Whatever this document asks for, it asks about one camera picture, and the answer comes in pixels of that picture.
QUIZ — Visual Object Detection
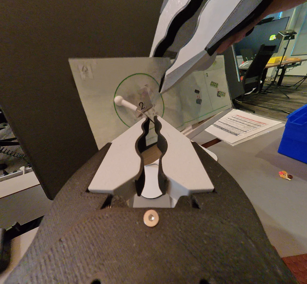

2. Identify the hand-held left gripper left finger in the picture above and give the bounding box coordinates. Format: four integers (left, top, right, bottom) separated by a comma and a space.
88, 117, 150, 208

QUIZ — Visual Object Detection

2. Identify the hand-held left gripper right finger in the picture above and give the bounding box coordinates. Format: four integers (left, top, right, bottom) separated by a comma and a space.
153, 115, 215, 208

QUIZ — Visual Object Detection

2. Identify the white monitor stand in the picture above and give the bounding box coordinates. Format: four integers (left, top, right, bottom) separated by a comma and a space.
114, 95, 232, 199

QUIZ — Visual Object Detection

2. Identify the toy instruction booklet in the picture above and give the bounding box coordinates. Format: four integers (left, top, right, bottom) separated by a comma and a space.
68, 54, 233, 151

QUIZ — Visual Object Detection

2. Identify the large black display screen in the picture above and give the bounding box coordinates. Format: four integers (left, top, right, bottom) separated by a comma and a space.
234, 16, 290, 55

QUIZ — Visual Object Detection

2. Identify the black office chair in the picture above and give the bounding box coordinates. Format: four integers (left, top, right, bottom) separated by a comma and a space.
239, 44, 277, 103

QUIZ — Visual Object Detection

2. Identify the laminated paper sheet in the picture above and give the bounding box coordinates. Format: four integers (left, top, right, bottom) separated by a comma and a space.
206, 113, 283, 146

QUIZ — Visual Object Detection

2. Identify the wooden side desk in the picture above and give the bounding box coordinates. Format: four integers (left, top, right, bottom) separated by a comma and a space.
239, 58, 307, 70

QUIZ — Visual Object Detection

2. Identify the small tan toy piece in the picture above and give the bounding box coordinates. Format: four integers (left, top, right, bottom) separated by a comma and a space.
278, 170, 294, 181

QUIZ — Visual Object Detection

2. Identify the white floor power strip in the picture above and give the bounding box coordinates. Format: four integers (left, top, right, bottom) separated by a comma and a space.
0, 167, 33, 182

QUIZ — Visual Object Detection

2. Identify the blue storage bin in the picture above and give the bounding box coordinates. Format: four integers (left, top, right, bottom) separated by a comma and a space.
278, 104, 307, 164

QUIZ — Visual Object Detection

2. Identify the black monitor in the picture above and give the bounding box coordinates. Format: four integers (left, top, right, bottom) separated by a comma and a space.
0, 0, 174, 200

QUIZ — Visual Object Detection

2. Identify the black tripod with camera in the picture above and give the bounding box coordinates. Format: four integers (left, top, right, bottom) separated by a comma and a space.
264, 29, 298, 99

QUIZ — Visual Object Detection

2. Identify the grey desk cable hatch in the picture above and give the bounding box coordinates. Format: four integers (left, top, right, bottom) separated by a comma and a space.
0, 185, 52, 230

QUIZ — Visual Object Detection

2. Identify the black coiled cable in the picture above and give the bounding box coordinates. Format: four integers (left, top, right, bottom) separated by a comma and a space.
0, 145, 26, 160

